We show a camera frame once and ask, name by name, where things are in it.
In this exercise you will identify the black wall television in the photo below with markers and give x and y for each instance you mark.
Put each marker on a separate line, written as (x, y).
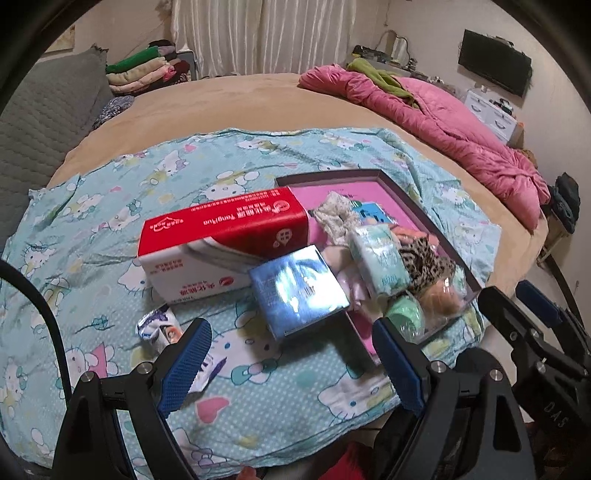
(494, 62)

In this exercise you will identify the white blue small wrapper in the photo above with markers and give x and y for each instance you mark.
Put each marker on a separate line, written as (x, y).
(154, 325)

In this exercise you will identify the floral wall painting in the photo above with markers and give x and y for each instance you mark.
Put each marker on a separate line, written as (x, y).
(62, 41)

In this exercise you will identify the leopard print scrunchie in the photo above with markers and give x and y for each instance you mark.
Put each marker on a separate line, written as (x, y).
(425, 267)

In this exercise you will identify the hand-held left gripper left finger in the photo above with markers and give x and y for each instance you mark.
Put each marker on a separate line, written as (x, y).
(184, 360)

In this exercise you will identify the vanity mirror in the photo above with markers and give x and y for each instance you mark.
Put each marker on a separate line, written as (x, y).
(395, 46)

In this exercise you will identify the cartoon cat printed blanket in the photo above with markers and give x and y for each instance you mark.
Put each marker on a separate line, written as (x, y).
(115, 207)

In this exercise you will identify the cluttered vanity table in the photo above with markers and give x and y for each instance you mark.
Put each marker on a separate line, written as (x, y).
(383, 57)

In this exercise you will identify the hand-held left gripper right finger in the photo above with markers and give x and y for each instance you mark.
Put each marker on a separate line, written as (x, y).
(399, 364)

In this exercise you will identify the white lace scrunchie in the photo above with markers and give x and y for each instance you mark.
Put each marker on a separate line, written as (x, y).
(334, 217)

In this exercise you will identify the green cloth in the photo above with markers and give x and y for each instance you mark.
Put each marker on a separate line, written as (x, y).
(378, 78)

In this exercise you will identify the white green tissue pack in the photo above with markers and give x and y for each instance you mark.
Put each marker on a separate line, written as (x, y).
(378, 258)

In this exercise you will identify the pink quilt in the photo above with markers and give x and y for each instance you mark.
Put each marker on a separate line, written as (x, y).
(461, 138)

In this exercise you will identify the person's red clothing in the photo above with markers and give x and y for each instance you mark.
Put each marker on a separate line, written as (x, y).
(351, 461)

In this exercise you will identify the green plush ball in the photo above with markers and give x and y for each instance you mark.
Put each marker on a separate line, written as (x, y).
(406, 314)

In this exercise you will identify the tan round bed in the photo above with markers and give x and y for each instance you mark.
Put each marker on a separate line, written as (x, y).
(231, 101)

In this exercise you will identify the white curtain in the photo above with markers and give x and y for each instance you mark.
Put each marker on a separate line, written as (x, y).
(258, 37)

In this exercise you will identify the white drawer cabinet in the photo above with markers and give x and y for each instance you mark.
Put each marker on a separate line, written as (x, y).
(491, 115)

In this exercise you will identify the stack of folded clothes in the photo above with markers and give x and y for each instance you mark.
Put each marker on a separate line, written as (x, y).
(143, 69)

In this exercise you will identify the dark blue box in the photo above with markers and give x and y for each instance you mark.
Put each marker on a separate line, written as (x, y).
(295, 286)

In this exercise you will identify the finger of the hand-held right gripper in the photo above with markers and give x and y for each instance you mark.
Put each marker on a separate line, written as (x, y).
(508, 318)
(540, 304)

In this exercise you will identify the dark floral pillow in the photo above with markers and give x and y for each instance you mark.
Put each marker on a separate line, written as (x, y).
(113, 110)

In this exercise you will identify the grey quilted headboard cover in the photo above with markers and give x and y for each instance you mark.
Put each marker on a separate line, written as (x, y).
(46, 115)

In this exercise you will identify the dark clothes pile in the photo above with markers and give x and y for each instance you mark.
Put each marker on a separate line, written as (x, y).
(565, 198)

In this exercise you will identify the pink tray box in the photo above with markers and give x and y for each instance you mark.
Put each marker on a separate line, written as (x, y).
(314, 198)

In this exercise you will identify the red tissue box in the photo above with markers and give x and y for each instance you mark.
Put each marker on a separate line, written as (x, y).
(221, 221)

